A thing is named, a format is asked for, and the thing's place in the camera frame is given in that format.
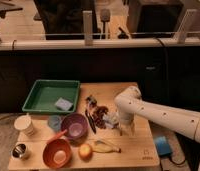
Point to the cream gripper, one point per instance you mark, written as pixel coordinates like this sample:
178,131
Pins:
127,129

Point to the small metal cup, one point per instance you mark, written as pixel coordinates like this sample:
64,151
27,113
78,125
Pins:
20,151

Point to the black spoon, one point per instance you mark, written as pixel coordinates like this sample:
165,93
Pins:
91,123

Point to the red orange bowl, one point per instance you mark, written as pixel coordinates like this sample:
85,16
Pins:
57,154

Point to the white paper cup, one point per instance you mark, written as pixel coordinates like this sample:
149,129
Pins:
25,125

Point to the brown dried chili cluster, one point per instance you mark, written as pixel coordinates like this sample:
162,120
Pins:
98,114

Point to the small blue cup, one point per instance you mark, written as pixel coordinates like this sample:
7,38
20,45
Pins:
54,122

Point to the purple plastic bowl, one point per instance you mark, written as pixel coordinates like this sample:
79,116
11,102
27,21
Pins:
76,126

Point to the blue grey towel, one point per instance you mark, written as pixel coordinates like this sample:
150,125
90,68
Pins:
111,120

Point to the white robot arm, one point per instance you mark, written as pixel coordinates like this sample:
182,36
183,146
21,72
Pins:
182,121

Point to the banana peel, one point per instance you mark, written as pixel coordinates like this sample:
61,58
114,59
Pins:
104,146

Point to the orange spatula handle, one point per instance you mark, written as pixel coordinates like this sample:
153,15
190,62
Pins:
57,136

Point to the blue sponge in tray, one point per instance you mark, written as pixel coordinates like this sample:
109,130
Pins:
63,104

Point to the red yellow apple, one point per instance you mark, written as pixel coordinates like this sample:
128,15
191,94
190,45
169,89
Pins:
85,151

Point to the blue box on floor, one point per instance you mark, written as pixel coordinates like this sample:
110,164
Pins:
162,146

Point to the green plastic tray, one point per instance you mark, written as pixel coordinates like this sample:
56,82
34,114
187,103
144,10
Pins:
45,93

